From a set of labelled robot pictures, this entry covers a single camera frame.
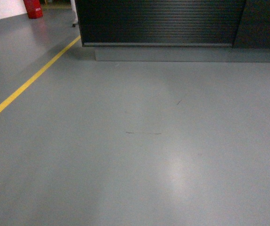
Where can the black slatted checkout counter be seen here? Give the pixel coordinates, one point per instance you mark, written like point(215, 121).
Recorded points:
point(175, 23)

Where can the white stand leg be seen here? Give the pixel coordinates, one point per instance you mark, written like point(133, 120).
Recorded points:
point(73, 5)

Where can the red fire extinguisher box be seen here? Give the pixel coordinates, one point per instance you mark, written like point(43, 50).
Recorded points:
point(33, 8)

